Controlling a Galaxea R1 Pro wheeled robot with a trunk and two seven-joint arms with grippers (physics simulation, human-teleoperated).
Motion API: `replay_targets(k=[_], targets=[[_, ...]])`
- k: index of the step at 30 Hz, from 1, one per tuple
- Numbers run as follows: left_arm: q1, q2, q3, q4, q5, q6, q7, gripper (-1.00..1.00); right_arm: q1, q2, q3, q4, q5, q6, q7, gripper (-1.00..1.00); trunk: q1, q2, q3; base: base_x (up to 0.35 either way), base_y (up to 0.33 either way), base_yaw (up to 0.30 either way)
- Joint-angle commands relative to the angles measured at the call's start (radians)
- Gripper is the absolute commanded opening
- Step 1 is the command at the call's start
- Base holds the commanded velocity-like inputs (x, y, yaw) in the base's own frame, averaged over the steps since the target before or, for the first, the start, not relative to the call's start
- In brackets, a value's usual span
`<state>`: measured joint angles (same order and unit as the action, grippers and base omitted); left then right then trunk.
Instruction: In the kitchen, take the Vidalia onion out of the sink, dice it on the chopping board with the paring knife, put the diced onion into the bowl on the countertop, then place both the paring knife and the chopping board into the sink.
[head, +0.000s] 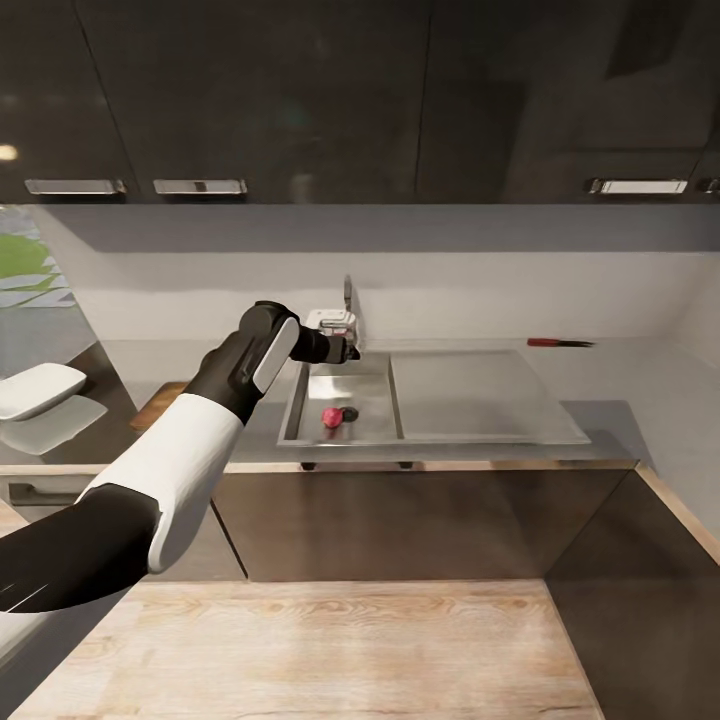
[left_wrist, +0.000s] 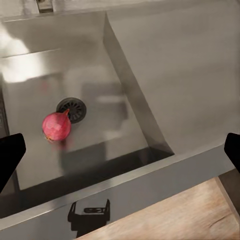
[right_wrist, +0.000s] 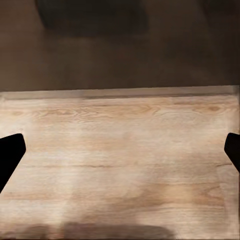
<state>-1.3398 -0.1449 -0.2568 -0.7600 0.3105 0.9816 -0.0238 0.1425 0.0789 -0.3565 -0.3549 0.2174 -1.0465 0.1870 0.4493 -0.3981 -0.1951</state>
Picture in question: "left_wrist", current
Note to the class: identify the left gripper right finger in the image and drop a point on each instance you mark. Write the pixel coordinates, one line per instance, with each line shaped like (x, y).
(232, 149)

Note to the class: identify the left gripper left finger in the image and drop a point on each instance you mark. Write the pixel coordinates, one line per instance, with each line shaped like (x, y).
(12, 149)

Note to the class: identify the drop in sink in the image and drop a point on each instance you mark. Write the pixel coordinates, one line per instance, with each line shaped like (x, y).
(147, 85)

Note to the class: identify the vidalia onion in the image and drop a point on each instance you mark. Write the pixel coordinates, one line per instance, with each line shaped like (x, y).
(57, 126)

